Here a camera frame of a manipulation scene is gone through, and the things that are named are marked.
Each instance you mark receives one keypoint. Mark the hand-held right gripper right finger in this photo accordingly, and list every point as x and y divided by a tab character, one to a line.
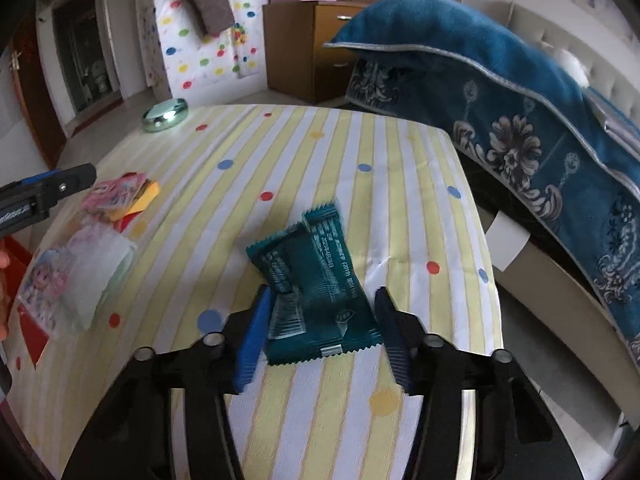
395	345

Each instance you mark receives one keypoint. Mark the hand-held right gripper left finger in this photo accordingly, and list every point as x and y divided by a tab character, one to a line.
252	345

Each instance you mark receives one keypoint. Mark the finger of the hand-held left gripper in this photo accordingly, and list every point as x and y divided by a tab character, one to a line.
60	182

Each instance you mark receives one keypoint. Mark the teal snack wrapper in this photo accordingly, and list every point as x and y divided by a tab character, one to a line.
320	280

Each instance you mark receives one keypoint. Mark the person's left hand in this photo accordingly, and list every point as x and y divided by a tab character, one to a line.
3	260

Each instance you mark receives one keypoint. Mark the pink cartoon packet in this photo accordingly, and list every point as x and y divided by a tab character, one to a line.
112	192

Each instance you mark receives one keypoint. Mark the cartoon printed packet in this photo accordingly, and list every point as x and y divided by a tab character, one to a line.
45	280

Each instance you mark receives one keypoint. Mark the brown wooden door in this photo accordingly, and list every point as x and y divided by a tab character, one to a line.
30	100

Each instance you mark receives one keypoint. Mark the orange paper piece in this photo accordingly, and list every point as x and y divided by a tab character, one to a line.
148	195

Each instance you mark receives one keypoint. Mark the white translucent bag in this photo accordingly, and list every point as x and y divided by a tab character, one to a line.
97	270

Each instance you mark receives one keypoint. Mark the red paper box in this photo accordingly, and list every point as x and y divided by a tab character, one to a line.
34	346

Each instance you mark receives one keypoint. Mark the dotted white sheet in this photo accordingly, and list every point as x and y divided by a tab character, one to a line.
200	60

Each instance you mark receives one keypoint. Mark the striped dotted tablecloth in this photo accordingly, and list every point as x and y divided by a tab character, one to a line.
300	160

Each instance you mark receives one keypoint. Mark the wooden drawer cabinet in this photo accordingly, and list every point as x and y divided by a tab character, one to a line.
300	50

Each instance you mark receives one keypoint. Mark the blue floral blanket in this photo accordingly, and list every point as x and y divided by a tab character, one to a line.
450	60

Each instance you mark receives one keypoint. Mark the white pillow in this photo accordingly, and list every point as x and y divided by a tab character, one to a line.
572	66

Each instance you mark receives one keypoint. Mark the beige padded headboard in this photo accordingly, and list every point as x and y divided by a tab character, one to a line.
617	72

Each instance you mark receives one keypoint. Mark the white bed frame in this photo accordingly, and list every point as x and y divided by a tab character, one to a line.
550	285

